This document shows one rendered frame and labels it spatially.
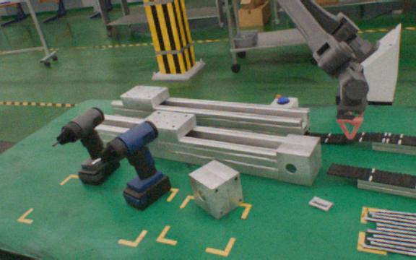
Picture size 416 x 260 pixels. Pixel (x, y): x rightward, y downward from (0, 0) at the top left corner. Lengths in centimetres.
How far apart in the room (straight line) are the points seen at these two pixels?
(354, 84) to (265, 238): 45
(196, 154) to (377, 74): 69
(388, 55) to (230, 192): 75
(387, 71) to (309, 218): 68
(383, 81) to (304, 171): 56
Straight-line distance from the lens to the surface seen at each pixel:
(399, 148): 121
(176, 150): 123
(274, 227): 95
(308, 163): 103
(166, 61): 445
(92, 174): 124
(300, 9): 120
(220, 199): 97
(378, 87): 149
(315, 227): 95
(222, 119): 133
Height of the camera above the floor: 142
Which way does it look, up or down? 27 degrees down
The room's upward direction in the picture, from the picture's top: 11 degrees counter-clockwise
